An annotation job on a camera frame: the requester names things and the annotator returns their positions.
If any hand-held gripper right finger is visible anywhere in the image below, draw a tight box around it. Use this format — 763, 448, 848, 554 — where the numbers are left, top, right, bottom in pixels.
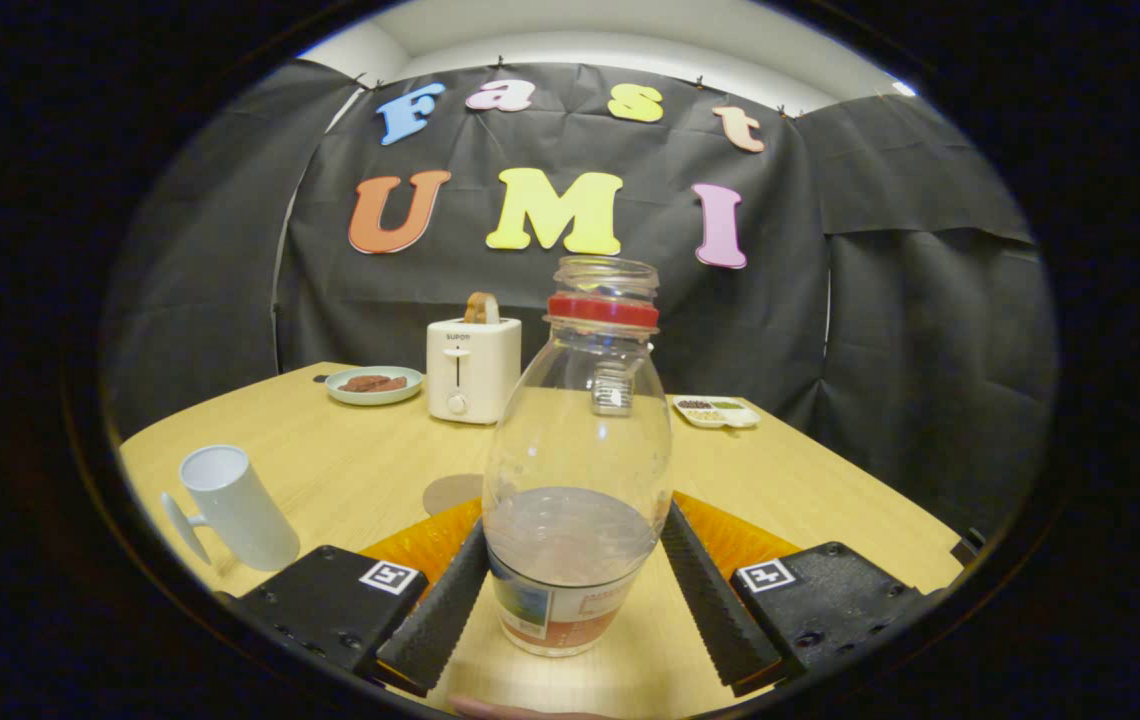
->
660, 490, 931, 698

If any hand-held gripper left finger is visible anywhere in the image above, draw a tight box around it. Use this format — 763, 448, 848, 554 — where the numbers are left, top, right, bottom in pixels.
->
230, 497, 491, 698

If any round brown coaster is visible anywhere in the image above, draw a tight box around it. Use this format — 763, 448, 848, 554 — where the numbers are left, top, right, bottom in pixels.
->
422, 473, 487, 517

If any clear plastic juice bottle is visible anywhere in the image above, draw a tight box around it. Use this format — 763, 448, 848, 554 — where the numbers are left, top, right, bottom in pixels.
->
482, 255, 676, 658

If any white cup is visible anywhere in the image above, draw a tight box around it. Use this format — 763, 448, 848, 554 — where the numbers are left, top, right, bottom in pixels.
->
161, 445, 302, 572

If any wooden table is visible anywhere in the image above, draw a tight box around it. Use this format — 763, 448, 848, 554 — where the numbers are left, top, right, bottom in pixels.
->
118, 362, 966, 716

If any white divided snack dish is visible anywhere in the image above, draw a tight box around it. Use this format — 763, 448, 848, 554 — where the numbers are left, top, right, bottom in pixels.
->
672, 396, 761, 430

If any pale green plate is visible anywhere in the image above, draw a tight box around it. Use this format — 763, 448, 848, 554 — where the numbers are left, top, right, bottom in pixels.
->
325, 365, 425, 406

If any white toaster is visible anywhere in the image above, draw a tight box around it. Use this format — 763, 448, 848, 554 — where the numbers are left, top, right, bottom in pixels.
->
426, 316, 523, 425

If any black backdrop cloth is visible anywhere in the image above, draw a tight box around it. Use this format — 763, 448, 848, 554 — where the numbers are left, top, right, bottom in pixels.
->
100, 60, 1061, 541

